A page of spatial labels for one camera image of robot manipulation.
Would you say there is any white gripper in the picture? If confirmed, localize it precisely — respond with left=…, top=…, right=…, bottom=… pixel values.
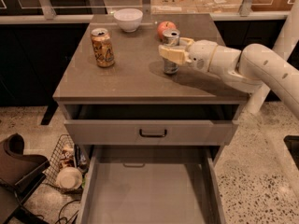
left=158, top=37, right=218, bottom=73

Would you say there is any silver redbull can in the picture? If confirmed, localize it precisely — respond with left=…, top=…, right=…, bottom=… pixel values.
left=163, top=28, right=180, bottom=75

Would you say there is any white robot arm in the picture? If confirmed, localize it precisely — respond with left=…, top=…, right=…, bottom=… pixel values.
left=159, top=37, right=299, bottom=118

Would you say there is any brown soda can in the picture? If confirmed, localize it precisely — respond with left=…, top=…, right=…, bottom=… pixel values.
left=91, top=28, right=114, bottom=67

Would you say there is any grey drawer cabinet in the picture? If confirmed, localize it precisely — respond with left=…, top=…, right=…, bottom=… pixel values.
left=52, top=13, right=251, bottom=151

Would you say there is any grey top drawer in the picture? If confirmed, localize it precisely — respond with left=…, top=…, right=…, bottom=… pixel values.
left=65, top=105, right=238, bottom=146

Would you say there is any grey drawer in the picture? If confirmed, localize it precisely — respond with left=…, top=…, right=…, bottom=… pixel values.
left=65, top=105, right=238, bottom=146
left=76, top=146, right=226, bottom=224

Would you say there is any grey middle drawer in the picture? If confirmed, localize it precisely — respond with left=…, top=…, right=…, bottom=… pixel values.
left=76, top=146, right=226, bottom=224

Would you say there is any red apple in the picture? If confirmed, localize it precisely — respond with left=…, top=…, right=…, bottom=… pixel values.
left=157, top=21, right=177, bottom=39

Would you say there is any white ceramic bowl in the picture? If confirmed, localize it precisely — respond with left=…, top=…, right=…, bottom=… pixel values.
left=114, top=8, right=143, bottom=33

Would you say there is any black object at right edge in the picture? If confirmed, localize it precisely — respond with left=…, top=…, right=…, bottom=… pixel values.
left=284, top=135, right=299, bottom=169

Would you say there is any brown snack bag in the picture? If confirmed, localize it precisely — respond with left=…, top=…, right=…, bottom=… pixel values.
left=59, top=145, right=75, bottom=169

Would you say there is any white bowl in basket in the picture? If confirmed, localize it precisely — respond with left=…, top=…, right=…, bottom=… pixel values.
left=56, top=167, right=82, bottom=189

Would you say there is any black chair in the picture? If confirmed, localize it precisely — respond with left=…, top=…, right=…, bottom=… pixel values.
left=0, top=133, right=50, bottom=224

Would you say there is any white diagonal post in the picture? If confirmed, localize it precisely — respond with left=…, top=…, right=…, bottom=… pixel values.
left=247, top=0, right=299, bottom=114

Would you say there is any black wire basket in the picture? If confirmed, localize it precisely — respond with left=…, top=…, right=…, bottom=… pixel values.
left=44, top=134, right=83, bottom=194

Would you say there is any black floor cable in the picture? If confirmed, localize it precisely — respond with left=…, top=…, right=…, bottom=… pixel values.
left=54, top=199, right=82, bottom=224

